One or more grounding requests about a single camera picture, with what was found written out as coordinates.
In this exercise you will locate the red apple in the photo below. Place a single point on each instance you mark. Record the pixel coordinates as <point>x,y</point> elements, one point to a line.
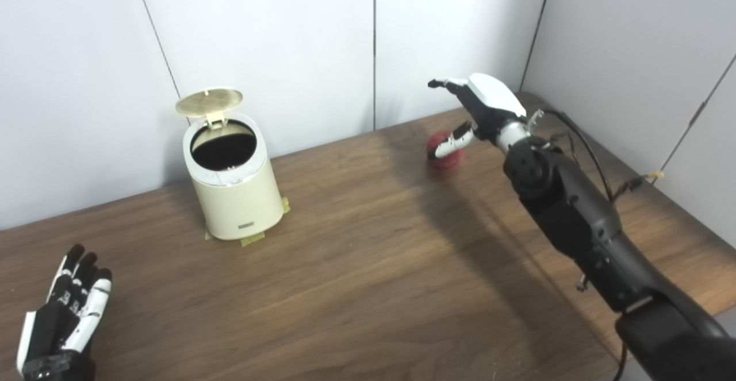
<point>451,162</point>

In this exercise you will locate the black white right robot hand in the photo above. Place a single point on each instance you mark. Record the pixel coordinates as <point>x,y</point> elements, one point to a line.
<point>489,102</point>

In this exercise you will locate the cream-colored round bin lid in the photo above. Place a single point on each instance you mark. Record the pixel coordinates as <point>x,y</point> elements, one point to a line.
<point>207,102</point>

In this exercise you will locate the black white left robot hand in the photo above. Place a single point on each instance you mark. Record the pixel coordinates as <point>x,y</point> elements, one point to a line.
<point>52,323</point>

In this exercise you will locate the wide yellow tape piece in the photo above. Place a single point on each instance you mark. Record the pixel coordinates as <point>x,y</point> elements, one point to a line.
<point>253,239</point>

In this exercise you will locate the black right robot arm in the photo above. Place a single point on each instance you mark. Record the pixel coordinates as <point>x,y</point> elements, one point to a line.
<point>575,208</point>

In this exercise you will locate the black wall panel hinge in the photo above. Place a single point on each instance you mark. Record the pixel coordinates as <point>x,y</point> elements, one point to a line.
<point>698,111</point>

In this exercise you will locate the tall yellow tape piece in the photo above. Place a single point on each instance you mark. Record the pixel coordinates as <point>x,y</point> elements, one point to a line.
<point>286,206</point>

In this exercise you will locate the cream-colored bin body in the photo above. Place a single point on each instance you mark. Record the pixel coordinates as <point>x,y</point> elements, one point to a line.
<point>238,203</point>

